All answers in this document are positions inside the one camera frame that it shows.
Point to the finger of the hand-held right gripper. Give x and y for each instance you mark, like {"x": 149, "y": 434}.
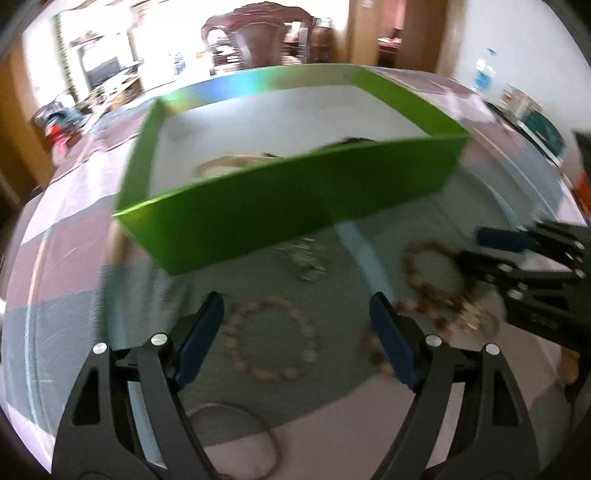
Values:
{"x": 485, "y": 267}
{"x": 503, "y": 240}

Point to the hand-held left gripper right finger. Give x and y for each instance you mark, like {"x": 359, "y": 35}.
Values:
{"x": 392, "y": 344}

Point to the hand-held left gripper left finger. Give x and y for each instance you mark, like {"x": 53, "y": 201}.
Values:
{"x": 198, "y": 344}

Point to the green cardboard box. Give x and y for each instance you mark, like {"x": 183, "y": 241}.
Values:
{"x": 277, "y": 207}

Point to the patchwork tablecloth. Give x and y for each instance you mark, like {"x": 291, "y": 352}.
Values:
{"x": 323, "y": 424}

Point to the teal box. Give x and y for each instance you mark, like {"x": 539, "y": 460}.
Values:
{"x": 545, "y": 131}

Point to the clear plastic sheet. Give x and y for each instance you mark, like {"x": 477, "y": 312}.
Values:
{"x": 466, "y": 108}

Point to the plastic water bottle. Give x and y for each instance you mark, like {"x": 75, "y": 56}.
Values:
{"x": 483, "y": 74}

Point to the pile of clothes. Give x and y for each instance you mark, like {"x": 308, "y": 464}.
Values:
{"x": 60, "y": 129}

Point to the television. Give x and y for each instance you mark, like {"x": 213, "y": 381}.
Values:
{"x": 104, "y": 69}

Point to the carved wooden chair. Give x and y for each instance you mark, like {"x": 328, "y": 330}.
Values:
{"x": 258, "y": 41}

